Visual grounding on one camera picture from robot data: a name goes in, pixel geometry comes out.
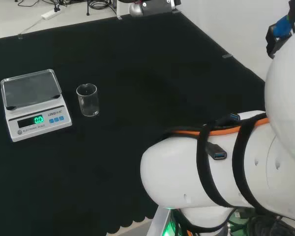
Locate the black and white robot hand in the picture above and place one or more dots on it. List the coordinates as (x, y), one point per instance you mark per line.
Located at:
(162, 223)

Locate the clear glass beaker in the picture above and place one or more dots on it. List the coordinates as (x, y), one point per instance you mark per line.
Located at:
(88, 100)

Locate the black USB connector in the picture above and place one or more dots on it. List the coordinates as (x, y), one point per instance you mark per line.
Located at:
(234, 117)
(217, 153)

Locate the black bench cloth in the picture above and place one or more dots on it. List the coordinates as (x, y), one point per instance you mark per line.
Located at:
(127, 81)

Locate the white electronic balance steel pan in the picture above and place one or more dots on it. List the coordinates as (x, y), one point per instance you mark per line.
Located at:
(37, 115)

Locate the black tripod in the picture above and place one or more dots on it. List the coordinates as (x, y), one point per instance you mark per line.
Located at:
(87, 7)

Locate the white power strip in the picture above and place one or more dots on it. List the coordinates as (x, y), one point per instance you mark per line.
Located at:
(50, 14)

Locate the black and grey camera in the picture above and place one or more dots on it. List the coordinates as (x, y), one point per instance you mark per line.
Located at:
(155, 7)

